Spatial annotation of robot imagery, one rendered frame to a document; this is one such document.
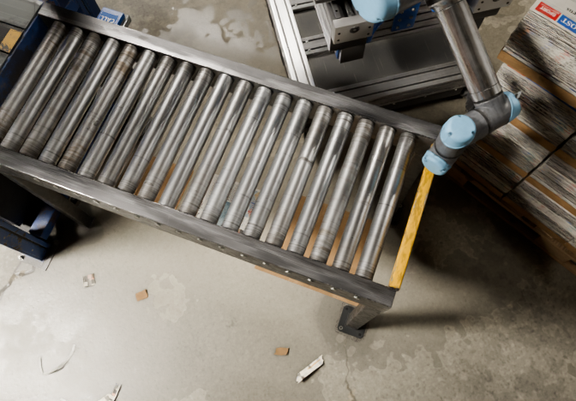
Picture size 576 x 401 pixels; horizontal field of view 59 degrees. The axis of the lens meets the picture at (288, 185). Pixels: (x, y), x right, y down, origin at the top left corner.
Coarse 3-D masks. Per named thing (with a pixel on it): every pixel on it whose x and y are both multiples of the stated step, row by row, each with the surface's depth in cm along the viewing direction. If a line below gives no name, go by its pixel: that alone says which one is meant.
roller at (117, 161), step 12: (168, 60) 159; (156, 72) 158; (168, 72) 159; (156, 84) 157; (144, 96) 155; (156, 96) 156; (144, 108) 154; (132, 120) 152; (144, 120) 154; (132, 132) 151; (120, 144) 150; (132, 144) 151; (120, 156) 149; (108, 168) 147; (120, 168) 149; (108, 180) 147
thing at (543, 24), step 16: (544, 0) 132; (560, 0) 132; (528, 16) 133; (544, 16) 130; (560, 16) 130; (528, 32) 138; (544, 32) 134; (560, 32) 130; (512, 48) 147; (528, 48) 142; (544, 48) 138; (560, 48) 134; (528, 64) 146; (544, 64) 143; (560, 64) 139; (560, 80) 143
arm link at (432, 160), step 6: (432, 150) 136; (426, 156) 136; (432, 156) 135; (438, 156) 134; (426, 162) 137; (432, 162) 135; (438, 162) 134; (444, 162) 134; (450, 162) 135; (432, 168) 137; (438, 168) 135; (444, 168) 134; (450, 168) 136; (438, 174) 137
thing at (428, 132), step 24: (48, 24) 171; (72, 24) 165; (96, 24) 164; (144, 48) 161; (168, 48) 161; (192, 48) 160; (216, 72) 159; (240, 72) 157; (264, 72) 157; (312, 96) 154; (336, 96) 154; (384, 120) 150; (408, 120) 150
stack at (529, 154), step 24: (504, 72) 155; (528, 96) 155; (552, 96) 149; (528, 120) 163; (552, 120) 155; (504, 144) 181; (528, 144) 172; (456, 168) 217; (480, 168) 205; (504, 168) 193; (528, 168) 182; (552, 168) 172; (504, 192) 205; (528, 192) 193; (504, 216) 220; (552, 216) 194; (552, 240) 206
